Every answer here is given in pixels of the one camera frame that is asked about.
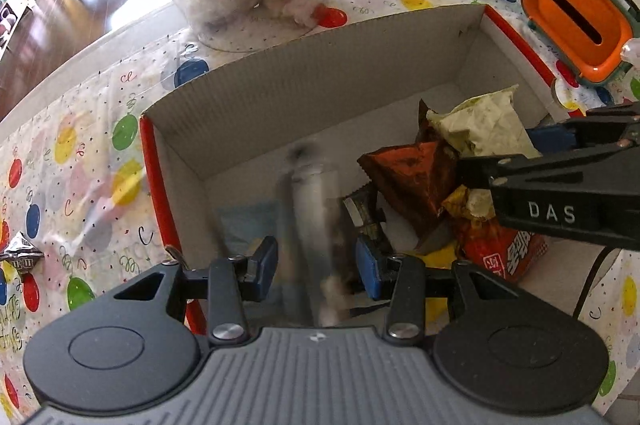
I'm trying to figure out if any light blue snack packet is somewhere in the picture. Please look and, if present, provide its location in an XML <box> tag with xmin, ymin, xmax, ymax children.
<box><xmin>214</xmin><ymin>201</ymin><xmax>282</xmax><ymax>258</ymax></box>

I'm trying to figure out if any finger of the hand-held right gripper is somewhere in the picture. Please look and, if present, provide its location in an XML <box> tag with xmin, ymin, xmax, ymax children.
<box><xmin>456</xmin><ymin>136</ymin><xmax>640</xmax><ymax>192</ymax></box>
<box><xmin>528</xmin><ymin>101</ymin><xmax>640</xmax><ymax>154</ymax></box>

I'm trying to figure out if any red snack packet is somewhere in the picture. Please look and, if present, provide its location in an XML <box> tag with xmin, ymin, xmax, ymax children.
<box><xmin>454</xmin><ymin>200</ymin><xmax>549</xmax><ymax>282</ymax></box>

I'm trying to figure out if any red white cardboard box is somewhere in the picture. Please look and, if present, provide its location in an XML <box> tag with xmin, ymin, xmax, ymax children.
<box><xmin>139</xmin><ymin>2</ymin><xmax>568</xmax><ymax>338</ymax></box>

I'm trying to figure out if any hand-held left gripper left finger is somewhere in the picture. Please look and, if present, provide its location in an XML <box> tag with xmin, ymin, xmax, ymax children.
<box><xmin>114</xmin><ymin>235</ymin><xmax>280</xmax><ymax>347</ymax></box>

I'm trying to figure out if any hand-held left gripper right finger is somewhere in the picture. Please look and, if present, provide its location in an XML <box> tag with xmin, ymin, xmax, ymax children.
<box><xmin>354</xmin><ymin>237</ymin><xmax>523</xmax><ymax>341</ymax></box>

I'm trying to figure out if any black cable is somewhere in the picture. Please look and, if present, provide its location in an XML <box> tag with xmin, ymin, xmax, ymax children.
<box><xmin>574</xmin><ymin>248</ymin><xmax>622</xmax><ymax>322</ymax></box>

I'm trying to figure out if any yellow orange snack packet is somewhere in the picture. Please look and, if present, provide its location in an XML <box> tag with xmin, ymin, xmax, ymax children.
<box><xmin>441</xmin><ymin>184</ymin><xmax>497</xmax><ymax>222</ymax></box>

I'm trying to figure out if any brown snack packet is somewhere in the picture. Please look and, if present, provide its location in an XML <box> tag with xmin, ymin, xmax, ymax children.
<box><xmin>356</xmin><ymin>139</ymin><xmax>462</xmax><ymax>237</ymax></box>

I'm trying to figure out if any white shelf unit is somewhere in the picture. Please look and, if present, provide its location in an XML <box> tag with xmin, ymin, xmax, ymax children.
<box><xmin>0</xmin><ymin>0</ymin><xmax>32</xmax><ymax>62</ymax></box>

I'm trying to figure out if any orange green tissue holder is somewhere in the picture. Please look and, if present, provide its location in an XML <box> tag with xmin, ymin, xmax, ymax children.
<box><xmin>519</xmin><ymin>0</ymin><xmax>640</xmax><ymax>86</ymax></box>

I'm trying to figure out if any balloon print tablecloth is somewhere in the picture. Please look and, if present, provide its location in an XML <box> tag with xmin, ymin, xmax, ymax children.
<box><xmin>0</xmin><ymin>0</ymin><xmax>640</xmax><ymax>416</ymax></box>

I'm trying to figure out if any pale yellow snack packet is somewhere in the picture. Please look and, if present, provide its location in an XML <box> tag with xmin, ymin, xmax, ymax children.
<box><xmin>425</xmin><ymin>84</ymin><xmax>542</xmax><ymax>159</ymax></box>

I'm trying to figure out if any black gold snack packet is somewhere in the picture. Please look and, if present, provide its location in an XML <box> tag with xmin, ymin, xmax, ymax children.
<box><xmin>277</xmin><ymin>142</ymin><xmax>353</xmax><ymax>328</ymax></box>

